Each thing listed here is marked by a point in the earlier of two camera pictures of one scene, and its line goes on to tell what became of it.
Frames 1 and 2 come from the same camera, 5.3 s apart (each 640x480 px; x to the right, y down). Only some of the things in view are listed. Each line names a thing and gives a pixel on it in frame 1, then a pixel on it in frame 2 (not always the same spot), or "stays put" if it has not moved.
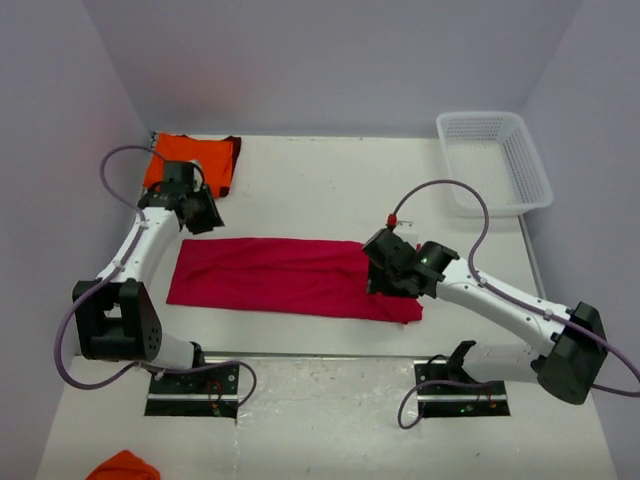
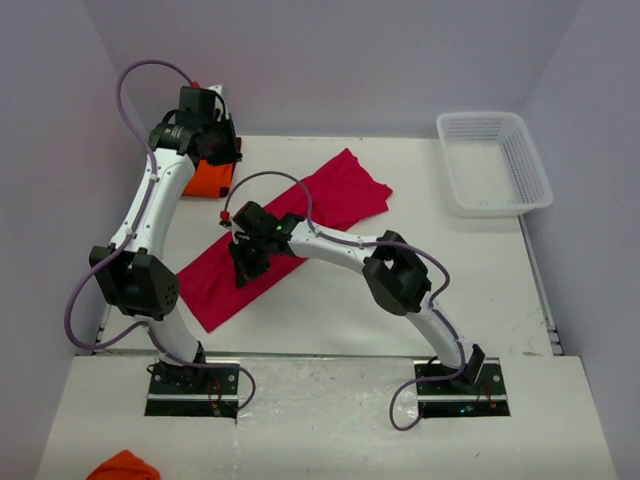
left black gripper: (211, 219) -> (231, 154)
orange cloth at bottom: (124, 465) stays put
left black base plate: (200, 393) stays put
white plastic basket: (495, 153) stays put
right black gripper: (378, 283) -> (245, 269)
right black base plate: (457, 400) stays put
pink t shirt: (286, 275) -> (340, 194)
